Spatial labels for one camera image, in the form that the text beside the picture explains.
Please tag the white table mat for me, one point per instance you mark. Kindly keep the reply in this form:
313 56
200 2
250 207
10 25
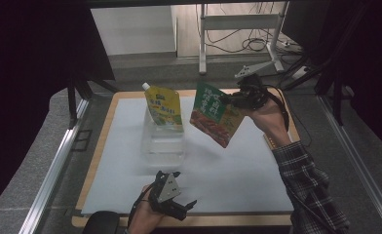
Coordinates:
228 185

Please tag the clear plastic container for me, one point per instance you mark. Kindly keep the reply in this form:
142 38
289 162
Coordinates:
163 146

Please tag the dark cloth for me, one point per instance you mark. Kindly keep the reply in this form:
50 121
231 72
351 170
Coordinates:
101 223

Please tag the black floor bracket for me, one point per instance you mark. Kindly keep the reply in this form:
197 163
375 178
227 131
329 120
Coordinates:
82 140

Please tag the white power strip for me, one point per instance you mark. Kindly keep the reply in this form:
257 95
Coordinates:
300 73

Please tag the person's right hand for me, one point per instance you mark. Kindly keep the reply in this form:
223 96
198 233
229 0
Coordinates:
270 118

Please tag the dark curtain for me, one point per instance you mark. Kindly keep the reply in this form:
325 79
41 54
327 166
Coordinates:
23 81
374 81

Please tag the black stand legs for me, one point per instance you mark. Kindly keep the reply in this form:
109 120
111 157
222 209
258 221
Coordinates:
72 104

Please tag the white panel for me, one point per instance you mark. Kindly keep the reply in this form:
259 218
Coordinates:
133 31

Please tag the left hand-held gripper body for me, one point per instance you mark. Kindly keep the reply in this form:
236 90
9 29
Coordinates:
168 195

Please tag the yellow spout pouch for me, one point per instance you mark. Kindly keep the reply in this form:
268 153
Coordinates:
163 105

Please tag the person's left hand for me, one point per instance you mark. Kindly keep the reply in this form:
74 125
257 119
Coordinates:
145 217

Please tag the green and red seasoning packet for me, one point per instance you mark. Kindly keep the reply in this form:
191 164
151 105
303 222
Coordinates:
216 115

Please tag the white metal desk frame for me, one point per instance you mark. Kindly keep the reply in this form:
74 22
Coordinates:
241 22

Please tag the black tripod stand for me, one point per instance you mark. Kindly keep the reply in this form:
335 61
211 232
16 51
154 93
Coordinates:
336 97

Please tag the aluminium rail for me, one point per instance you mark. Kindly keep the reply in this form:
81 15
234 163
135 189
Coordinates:
358 162
54 169

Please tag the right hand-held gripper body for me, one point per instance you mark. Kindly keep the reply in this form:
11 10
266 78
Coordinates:
252 91

